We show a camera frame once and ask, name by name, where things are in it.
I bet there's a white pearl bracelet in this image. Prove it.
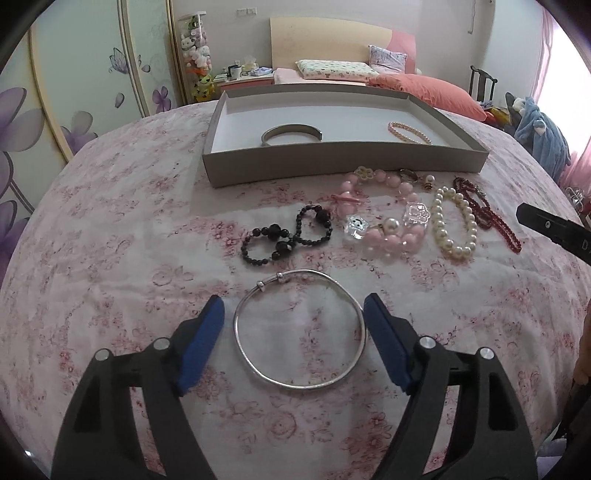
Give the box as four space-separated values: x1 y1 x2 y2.
431 185 479 260

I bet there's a thin silver bangle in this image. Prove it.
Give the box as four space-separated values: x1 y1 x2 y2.
233 269 369 388

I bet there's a blue plush robe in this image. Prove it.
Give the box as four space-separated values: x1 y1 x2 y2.
512 96 574 184

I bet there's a dark wooden chair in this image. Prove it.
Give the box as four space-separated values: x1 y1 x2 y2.
468 65 499 103

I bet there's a black bead bracelet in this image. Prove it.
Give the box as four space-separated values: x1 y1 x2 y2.
240 204 334 267

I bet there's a wide silver cuff bracelet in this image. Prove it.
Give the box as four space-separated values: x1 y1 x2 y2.
261 124 322 147

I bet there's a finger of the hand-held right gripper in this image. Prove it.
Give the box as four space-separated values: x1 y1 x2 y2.
516 202 591 265

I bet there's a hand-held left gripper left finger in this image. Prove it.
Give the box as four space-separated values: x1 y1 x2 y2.
50 294 226 480

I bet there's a cream floral pillow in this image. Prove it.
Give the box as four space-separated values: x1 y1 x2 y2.
295 59 377 84

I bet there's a grey cardboard box tray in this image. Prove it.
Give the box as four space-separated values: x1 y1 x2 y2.
202 82 489 188

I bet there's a yellow plush toy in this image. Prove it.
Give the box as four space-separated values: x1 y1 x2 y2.
191 74 216 103

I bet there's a metal wire rack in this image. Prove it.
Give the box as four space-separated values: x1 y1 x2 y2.
566 187 588 214

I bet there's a folded coral duvet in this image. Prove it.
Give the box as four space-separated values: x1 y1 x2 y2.
368 73 489 121

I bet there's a dark red bead bracelet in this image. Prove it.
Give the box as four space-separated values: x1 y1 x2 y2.
452 176 522 254

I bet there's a small pink pearl bracelet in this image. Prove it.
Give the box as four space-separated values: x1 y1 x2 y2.
388 121 433 145

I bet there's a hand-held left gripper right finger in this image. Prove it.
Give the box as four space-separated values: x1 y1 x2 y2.
363 292 539 480

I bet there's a clear tube of plush toys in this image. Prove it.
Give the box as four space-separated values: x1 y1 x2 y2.
178 14 214 104

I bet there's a wardrobe with purple flower doors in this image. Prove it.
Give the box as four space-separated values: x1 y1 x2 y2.
0 0 180 282

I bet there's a colourful toy pile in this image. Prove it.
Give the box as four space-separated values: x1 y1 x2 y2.
482 104 512 126

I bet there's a lilac printed pillow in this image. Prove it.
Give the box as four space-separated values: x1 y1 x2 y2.
368 45 409 75

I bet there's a bed with cream headboard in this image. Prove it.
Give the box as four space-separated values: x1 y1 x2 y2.
269 17 489 121

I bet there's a pink bead charm bracelet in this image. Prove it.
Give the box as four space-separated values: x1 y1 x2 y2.
332 166 437 253

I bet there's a pink and cream nightstand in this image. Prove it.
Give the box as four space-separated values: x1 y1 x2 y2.
217 74 278 96

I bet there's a pink curtain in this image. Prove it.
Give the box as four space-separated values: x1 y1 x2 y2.
540 9 591 190

